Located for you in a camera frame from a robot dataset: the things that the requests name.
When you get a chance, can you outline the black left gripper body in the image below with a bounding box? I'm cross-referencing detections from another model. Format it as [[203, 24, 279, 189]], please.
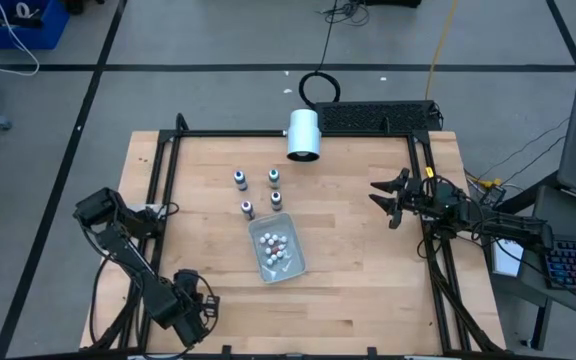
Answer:
[[167, 294, 221, 349]]

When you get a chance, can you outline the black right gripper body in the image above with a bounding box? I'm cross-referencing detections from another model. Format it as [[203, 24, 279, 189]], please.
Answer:
[[389, 177, 437, 231]]

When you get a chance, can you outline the light grey plastic bin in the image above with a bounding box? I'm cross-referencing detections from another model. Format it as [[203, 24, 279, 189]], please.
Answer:
[[247, 212, 307, 285]]

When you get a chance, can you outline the yellow plug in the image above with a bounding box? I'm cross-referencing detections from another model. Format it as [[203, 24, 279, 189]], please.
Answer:
[[470, 175, 504, 190]]

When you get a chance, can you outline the black power adapter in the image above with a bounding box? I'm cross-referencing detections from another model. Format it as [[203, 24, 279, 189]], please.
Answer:
[[480, 184, 508, 209]]

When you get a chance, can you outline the white printed paper sheet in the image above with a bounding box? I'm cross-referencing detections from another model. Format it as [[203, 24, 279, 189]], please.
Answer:
[[490, 238, 525, 278]]

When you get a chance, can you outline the blue plastic bin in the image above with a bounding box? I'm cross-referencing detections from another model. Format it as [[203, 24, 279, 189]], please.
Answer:
[[0, 0, 71, 50]]

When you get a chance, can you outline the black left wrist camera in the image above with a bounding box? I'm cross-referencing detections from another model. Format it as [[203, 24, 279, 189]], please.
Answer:
[[175, 269, 200, 291]]

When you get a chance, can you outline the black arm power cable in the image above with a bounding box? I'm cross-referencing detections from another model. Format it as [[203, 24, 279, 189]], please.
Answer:
[[89, 249, 119, 346]]

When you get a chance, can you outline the black hanging coiled cable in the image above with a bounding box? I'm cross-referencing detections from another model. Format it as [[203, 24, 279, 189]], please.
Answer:
[[297, 0, 343, 109]]

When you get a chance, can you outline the yellow hanging cable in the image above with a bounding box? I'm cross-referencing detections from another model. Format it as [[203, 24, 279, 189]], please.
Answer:
[[424, 0, 462, 101]]

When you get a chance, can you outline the black cable tangle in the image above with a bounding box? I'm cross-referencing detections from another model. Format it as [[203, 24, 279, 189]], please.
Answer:
[[321, 0, 372, 27]]

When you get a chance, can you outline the black aluminium table frame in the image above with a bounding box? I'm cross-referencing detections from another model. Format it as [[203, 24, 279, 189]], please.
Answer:
[[85, 112, 507, 359]]

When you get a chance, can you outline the white cable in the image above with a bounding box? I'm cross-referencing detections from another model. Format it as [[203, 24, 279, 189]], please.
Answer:
[[0, 0, 41, 77]]

